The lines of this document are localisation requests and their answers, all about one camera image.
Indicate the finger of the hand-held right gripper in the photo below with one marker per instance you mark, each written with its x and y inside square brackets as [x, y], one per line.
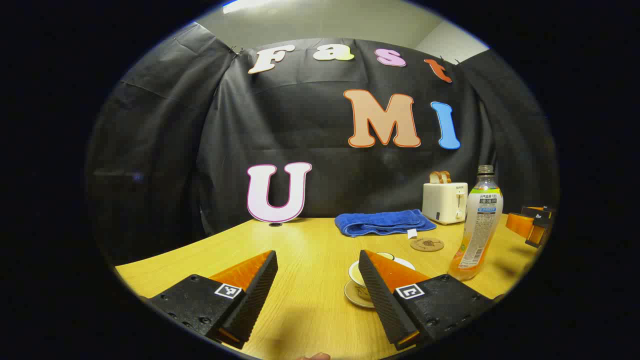
[540, 212]
[522, 226]

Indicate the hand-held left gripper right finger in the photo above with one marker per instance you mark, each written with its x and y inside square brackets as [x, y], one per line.
[377, 295]

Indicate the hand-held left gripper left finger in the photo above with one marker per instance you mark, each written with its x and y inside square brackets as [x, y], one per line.
[257, 292]

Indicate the white teacup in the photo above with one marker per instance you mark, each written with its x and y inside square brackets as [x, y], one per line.
[356, 275]

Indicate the clear water bottle white label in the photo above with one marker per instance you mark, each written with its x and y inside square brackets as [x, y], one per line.
[479, 230]

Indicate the round wooden coaster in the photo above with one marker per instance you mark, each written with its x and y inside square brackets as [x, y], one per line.
[427, 244]

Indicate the cream saucer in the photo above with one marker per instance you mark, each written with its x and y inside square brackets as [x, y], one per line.
[352, 295]

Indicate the folded blue towel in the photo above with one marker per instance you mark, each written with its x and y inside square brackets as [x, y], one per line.
[380, 222]

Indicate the cream toaster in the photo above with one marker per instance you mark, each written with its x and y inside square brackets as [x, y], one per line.
[444, 202]

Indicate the toast slices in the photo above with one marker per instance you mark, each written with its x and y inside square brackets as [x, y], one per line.
[440, 177]

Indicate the black backdrop cloth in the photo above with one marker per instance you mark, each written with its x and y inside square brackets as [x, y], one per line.
[310, 125]

